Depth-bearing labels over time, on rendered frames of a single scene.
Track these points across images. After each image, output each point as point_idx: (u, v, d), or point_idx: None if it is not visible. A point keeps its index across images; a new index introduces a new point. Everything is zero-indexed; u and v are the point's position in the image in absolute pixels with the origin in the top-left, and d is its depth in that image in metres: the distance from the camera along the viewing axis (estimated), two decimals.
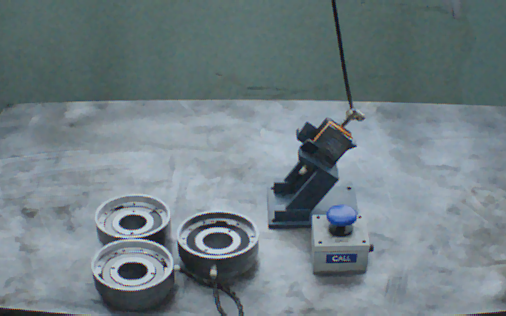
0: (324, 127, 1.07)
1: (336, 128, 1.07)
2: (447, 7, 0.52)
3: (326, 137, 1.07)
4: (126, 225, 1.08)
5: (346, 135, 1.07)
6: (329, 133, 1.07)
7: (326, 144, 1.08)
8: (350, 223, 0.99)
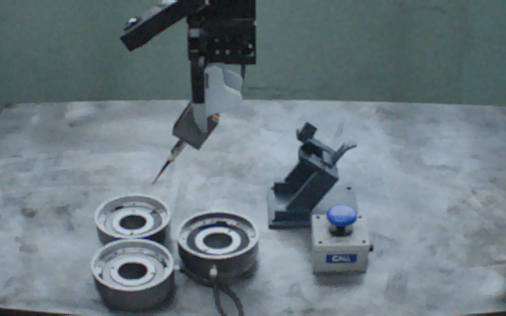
0: (187, 109, 1.00)
1: None
2: (199, 127, 1.00)
3: (190, 120, 1.00)
4: (126, 225, 1.08)
5: (211, 117, 1.00)
6: (192, 115, 1.00)
7: (190, 127, 1.01)
8: (350, 223, 0.99)
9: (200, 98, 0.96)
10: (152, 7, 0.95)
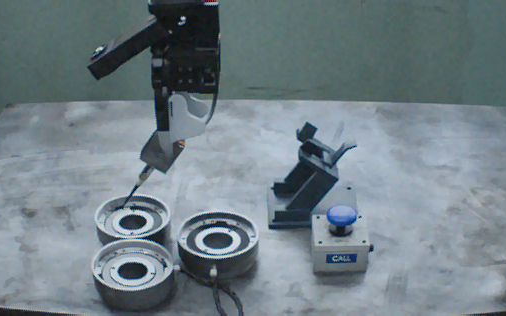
0: (153, 137, 1.02)
1: None
2: (165, 152, 1.02)
3: (156, 145, 1.02)
4: (126, 225, 1.08)
5: (176, 143, 1.02)
6: (158, 141, 1.02)
7: (157, 152, 1.03)
8: (350, 223, 0.99)
9: (164, 126, 0.98)
10: (118, 36, 0.97)
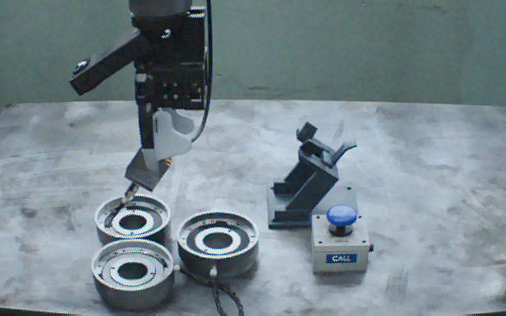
0: (138, 154, 0.98)
1: None
2: (150, 170, 0.98)
3: (141, 162, 0.98)
4: (126, 225, 1.08)
5: (162, 160, 0.98)
6: (143, 158, 0.98)
7: (142, 170, 0.99)
8: (350, 223, 0.99)
9: (149, 143, 0.94)
10: (102, 49, 0.93)
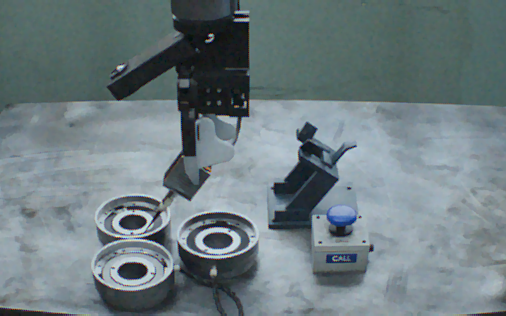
0: (178, 160, 0.97)
1: None
2: (190, 178, 0.96)
3: (181, 171, 0.97)
4: (126, 225, 1.08)
5: (203, 168, 0.97)
6: (183, 166, 0.96)
7: (181, 178, 0.97)
8: (350, 223, 0.99)
9: (191, 151, 0.92)
10: (140, 53, 0.91)
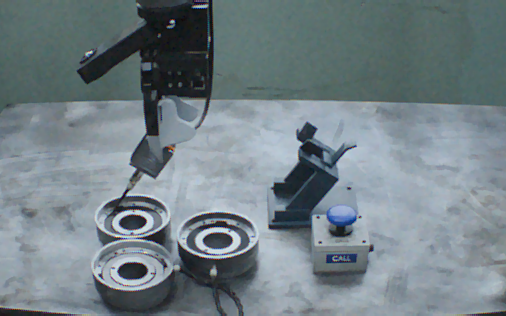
0: (143, 140, 1.01)
1: None
2: (154, 157, 1.01)
3: (146, 150, 1.01)
4: (126, 225, 1.08)
5: (166, 148, 1.01)
6: (148, 146, 1.01)
7: (146, 157, 1.02)
8: (350, 223, 0.99)
9: (154, 130, 0.97)
10: (108, 39, 0.96)
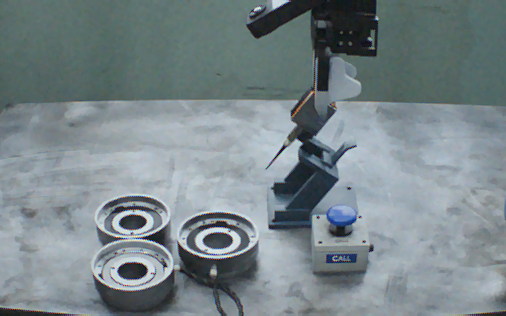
0: (307, 97, 1.05)
1: None
2: (319, 113, 1.04)
3: (309, 106, 1.05)
4: (126, 225, 1.08)
5: (330, 105, 1.05)
6: (312, 102, 1.04)
7: (309, 114, 1.05)
8: (350, 223, 0.99)
9: (324, 86, 1.00)
10: None
